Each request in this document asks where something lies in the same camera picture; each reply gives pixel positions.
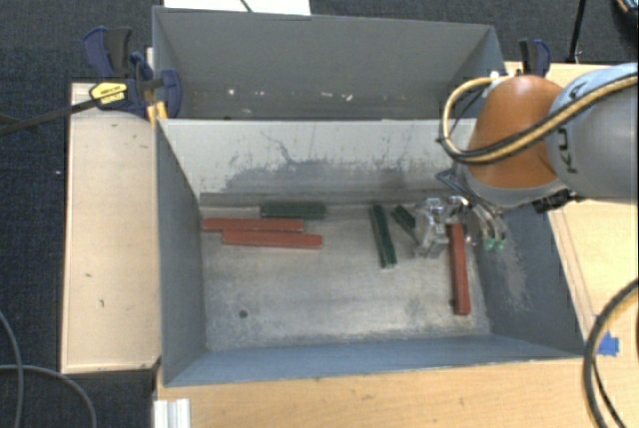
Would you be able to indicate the pale wood flat board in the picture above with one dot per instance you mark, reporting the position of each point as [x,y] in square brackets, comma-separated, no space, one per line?
[112,241]

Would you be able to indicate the dark green flat block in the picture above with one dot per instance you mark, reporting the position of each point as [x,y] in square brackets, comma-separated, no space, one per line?
[403,218]
[293,209]
[383,236]

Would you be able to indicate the grey metal bin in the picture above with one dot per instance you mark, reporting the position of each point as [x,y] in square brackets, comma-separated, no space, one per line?
[319,296]

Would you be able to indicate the red-brown flat block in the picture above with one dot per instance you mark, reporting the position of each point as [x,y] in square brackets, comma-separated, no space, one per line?
[252,224]
[460,271]
[272,240]

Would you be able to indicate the black cylinder on white bracket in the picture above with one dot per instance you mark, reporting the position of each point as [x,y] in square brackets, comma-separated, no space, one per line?
[551,203]

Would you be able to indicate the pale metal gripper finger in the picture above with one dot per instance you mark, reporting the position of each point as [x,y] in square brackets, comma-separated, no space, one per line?
[432,212]
[432,245]

